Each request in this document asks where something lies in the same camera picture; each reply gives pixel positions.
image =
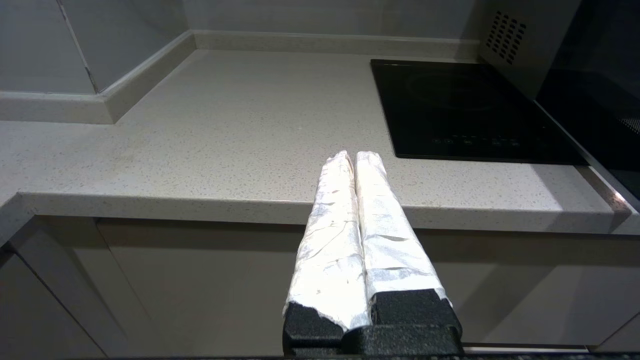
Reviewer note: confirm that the black induction cooktop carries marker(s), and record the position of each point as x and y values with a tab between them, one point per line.
450	110

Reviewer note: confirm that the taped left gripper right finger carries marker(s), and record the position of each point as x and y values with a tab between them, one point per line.
395	250

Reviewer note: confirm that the beige cabinet corner panel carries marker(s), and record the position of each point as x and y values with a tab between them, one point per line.
25	320

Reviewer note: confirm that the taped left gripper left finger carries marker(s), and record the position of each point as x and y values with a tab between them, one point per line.
327	250

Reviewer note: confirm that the beige cabinet door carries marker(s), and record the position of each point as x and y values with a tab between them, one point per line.
75	280
225	290

